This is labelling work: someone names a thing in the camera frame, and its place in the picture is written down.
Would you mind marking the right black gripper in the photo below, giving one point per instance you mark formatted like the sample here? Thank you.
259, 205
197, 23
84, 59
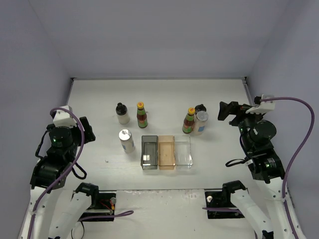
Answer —
234, 111

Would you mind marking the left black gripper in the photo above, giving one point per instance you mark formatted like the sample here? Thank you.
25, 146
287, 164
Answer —
81, 130

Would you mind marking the black-cap white bottle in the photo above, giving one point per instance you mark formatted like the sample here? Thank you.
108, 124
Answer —
199, 108
122, 113

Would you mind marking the silver-cap white jar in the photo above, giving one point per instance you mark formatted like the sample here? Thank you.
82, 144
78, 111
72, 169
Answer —
127, 141
200, 122

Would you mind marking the red sauce bottle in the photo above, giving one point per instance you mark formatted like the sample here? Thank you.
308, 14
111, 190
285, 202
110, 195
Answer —
188, 122
141, 115

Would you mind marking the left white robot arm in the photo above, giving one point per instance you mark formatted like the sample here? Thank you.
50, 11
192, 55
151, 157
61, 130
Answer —
67, 139

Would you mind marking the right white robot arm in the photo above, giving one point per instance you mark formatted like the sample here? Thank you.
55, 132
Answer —
267, 171

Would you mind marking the clear transparent bin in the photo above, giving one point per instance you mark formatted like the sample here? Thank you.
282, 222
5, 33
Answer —
182, 152

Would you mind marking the orange transparent bin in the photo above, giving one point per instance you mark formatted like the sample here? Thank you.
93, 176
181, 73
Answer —
166, 157

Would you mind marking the grey transparent bin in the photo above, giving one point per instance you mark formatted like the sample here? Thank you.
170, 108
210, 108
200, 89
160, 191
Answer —
149, 155

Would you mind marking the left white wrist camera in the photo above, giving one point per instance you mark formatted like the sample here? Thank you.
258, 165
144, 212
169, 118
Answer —
63, 118

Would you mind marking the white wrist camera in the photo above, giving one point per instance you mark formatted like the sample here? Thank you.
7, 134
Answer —
63, 118
263, 105

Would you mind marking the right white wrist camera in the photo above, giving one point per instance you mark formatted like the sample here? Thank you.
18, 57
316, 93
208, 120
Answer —
263, 105

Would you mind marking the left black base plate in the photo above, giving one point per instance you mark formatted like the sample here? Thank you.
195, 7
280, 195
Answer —
104, 206

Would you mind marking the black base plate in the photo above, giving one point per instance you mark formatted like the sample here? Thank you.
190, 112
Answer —
104, 206
215, 199

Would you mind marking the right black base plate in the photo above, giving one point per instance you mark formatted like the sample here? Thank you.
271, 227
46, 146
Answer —
215, 199

